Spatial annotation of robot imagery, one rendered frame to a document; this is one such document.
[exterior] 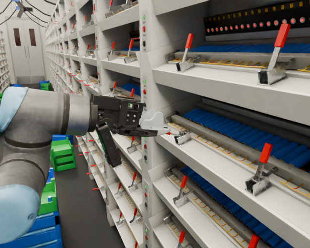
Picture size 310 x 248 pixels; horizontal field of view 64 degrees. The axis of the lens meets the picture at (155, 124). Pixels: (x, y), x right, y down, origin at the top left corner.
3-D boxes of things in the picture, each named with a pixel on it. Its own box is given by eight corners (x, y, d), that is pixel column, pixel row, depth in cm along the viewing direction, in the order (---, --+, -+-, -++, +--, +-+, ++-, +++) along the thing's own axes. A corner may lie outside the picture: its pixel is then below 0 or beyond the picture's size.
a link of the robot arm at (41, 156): (-10, 204, 48) (-7, 145, 44) (6, 174, 58) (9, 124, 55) (43, 205, 51) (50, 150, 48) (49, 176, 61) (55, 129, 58)
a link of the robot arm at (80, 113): (66, 140, 51) (62, 127, 59) (90, 141, 53) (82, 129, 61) (71, 97, 49) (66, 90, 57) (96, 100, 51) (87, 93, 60)
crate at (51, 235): (-8, 256, 114) (-12, 242, 112) (-1, 228, 132) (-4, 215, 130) (61, 237, 126) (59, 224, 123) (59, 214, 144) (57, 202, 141)
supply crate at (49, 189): (-15, 227, 110) (-18, 211, 108) (-7, 202, 128) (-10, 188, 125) (57, 210, 121) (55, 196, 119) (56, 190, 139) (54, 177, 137)
